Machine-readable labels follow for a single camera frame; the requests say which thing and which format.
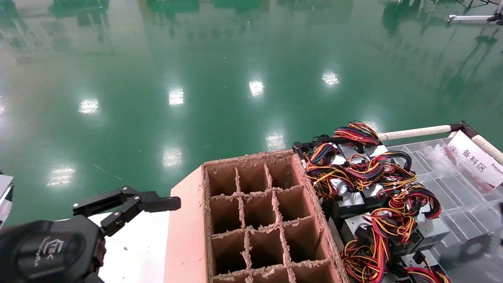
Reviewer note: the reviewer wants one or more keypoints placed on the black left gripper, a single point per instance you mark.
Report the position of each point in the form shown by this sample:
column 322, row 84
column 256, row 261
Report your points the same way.
column 39, row 251

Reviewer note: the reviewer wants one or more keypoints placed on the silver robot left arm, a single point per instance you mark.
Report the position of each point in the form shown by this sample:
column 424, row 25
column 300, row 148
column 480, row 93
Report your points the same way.
column 4, row 196

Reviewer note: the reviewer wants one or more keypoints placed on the brown cardboard divider box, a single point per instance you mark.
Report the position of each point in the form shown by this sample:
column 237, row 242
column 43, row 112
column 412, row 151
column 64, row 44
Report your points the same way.
column 188, row 243

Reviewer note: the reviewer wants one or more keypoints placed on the black and silver power supply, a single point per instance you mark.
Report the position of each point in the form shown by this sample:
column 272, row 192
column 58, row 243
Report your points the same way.
column 351, row 200

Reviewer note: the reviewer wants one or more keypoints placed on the power supply with striped bundle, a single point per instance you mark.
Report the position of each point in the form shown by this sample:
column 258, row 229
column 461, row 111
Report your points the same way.
column 355, row 133

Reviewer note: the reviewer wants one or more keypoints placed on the clear plastic parts bag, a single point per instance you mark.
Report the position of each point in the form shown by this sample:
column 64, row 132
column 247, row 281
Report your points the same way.
column 436, row 157

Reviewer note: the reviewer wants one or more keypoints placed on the clear plastic compartment tray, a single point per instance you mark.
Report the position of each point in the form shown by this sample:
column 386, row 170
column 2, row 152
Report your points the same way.
column 459, row 196

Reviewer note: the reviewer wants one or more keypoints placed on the white sign with Chinese print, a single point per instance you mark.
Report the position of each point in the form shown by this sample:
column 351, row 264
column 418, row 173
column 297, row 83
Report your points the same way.
column 473, row 159

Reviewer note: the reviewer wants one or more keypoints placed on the white wheeled stand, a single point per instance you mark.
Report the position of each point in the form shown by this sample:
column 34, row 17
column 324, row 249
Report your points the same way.
column 467, row 17

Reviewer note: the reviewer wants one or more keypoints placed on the white padded tube cart frame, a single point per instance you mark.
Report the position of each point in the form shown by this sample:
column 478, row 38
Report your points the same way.
column 416, row 132

